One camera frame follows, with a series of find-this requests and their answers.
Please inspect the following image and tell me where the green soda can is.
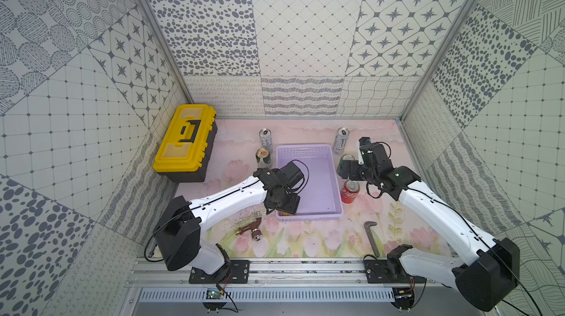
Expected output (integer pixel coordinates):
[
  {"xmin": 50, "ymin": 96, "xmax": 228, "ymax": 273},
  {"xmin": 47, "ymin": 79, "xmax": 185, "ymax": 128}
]
[{"xmin": 337, "ymin": 154, "xmax": 358, "ymax": 179}]

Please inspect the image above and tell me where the red cola can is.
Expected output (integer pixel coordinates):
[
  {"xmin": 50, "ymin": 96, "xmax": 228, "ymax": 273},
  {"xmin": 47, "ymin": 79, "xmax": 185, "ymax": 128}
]
[{"xmin": 340, "ymin": 180, "xmax": 360, "ymax": 204}]

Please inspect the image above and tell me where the lilac plastic basket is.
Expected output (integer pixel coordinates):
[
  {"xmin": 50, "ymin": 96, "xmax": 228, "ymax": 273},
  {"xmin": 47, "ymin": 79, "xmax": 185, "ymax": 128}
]
[{"xmin": 276, "ymin": 144, "xmax": 344, "ymax": 222}]

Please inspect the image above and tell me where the green white tea can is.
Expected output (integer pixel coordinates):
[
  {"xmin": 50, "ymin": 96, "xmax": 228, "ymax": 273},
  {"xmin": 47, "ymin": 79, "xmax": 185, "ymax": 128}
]
[{"xmin": 255, "ymin": 148, "xmax": 272, "ymax": 169}]

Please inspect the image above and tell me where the white Monster can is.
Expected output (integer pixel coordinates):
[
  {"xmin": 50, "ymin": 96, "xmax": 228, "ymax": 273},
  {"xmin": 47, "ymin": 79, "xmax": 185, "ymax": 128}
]
[
  {"xmin": 333, "ymin": 127, "xmax": 350, "ymax": 155},
  {"xmin": 259, "ymin": 129, "xmax": 273, "ymax": 152}
]

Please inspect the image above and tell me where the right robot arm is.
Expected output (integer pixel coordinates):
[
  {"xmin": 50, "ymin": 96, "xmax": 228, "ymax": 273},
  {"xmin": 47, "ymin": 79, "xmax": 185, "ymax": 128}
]
[{"xmin": 337, "ymin": 160, "xmax": 520, "ymax": 312}]

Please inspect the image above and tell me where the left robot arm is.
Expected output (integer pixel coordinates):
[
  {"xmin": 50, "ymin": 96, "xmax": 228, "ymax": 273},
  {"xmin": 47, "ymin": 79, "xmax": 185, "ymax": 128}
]
[{"xmin": 152, "ymin": 163, "xmax": 306, "ymax": 276}]

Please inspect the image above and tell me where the maroon drill chuck tool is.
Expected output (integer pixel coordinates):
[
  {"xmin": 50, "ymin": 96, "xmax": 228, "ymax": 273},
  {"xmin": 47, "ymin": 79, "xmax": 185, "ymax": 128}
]
[{"xmin": 236, "ymin": 214, "xmax": 263, "ymax": 241}]

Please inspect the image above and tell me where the grey pry bar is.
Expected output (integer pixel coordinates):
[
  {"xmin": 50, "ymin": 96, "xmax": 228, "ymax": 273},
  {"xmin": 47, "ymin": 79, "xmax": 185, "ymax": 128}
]
[{"xmin": 363, "ymin": 221, "xmax": 380, "ymax": 258}]

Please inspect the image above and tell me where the yellow black toolbox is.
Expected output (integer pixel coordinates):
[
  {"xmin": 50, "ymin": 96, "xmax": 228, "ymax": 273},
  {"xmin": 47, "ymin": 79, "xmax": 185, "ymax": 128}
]
[{"xmin": 153, "ymin": 104, "xmax": 218, "ymax": 183}]

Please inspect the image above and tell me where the green circuit board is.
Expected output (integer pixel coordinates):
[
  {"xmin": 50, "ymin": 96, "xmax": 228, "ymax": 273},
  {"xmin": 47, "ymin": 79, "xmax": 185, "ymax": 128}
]
[{"xmin": 202, "ymin": 288, "xmax": 226, "ymax": 311}]

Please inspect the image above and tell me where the black connector box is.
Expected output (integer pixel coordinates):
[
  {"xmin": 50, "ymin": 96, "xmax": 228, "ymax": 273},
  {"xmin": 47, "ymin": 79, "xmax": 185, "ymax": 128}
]
[{"xmin": 391, "ymin": 288, "xmax": 415, "ymax": 311}]

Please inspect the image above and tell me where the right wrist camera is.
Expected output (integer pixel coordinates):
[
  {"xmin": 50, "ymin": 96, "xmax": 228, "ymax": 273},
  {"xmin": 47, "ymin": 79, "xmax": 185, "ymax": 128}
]
[{"xmin": 358, "ymin": 137, "xmax": 391, "ymax": 167}]

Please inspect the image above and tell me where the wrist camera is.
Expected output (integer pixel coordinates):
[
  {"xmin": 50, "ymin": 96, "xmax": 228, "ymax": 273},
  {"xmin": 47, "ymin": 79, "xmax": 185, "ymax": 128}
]
[
  {"xmin": 277, "ymin": 159, "xmax": 309, "ymax": 193},
  {"xmin": 358, "ymin": 137, "xmax": 391, "ymax": 167}
]

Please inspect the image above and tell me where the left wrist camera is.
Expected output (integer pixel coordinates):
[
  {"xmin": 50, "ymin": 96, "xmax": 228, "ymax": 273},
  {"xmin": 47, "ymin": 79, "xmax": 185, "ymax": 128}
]
[{"xmin": 277, "ymin": 159, "xmax": 309, "ymax": 193}]

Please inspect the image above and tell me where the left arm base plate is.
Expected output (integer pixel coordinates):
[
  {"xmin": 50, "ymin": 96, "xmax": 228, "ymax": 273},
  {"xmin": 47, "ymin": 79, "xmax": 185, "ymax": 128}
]
[{"xmin": 189, "ymin": 260, "xmax": 250, "ymax": 285}]

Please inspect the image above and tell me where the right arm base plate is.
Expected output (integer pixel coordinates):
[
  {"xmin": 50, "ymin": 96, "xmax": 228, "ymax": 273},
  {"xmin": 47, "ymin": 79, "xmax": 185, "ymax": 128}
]
[{"xmin": 363, "ymin": 255, "xmax": 426, "ymax": 285}]

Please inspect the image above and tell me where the aluminium rail frame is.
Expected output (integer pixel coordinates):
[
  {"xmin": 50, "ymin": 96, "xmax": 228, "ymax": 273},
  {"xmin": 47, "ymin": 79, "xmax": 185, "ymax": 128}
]
[{"xmin": 125, "ymin": 256, "xmax": 491, "ymax": 290}]

